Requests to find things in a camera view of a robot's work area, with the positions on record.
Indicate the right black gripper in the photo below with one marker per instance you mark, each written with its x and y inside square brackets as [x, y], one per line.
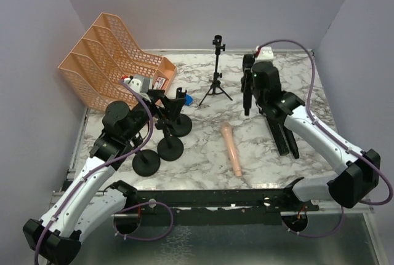
[247, 81]

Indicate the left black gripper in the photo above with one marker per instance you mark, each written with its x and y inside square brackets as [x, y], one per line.
[160, 105]

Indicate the black tripod mic stand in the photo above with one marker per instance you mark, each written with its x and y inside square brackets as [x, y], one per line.
[215, 88]

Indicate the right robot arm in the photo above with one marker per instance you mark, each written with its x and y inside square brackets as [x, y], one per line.
[356, 171]

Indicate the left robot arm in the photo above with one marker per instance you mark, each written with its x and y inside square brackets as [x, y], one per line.
[144, 132]

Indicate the back round-base mic stand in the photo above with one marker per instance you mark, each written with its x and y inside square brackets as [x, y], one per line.
[183, 125]

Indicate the round-base mic stand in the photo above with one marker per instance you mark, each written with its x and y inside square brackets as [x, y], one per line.
[146, 163]
[170, 148]
[183, 125]

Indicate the middle round-base mic stand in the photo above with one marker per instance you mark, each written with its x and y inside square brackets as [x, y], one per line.
[170, 148]

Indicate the front round-base mic stand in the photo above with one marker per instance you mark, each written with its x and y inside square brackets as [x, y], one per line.
[146, 163]

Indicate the red white staple box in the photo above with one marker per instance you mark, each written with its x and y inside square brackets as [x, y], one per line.
[160, 83]

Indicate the blue small box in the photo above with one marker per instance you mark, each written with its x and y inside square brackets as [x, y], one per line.
[188, 100]

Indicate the silver-head black microphone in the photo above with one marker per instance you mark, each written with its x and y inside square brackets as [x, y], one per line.
[278, 137]

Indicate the beige microphone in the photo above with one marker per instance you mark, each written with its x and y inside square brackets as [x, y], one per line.
[227, 134]

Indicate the orange plastic file organizer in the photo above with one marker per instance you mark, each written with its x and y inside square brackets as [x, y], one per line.
[105, 54]

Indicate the black microphone far right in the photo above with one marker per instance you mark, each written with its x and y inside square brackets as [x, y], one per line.
[291, 142]

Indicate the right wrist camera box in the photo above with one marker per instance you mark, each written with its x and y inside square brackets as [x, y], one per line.
[263, 54]

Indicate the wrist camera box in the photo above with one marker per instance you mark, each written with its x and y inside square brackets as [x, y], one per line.
[263, 54]
[138, 83]

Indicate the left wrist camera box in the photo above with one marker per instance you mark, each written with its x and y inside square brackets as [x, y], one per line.
[138, 83]

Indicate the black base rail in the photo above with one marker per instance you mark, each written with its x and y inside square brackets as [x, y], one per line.
[207, 207]

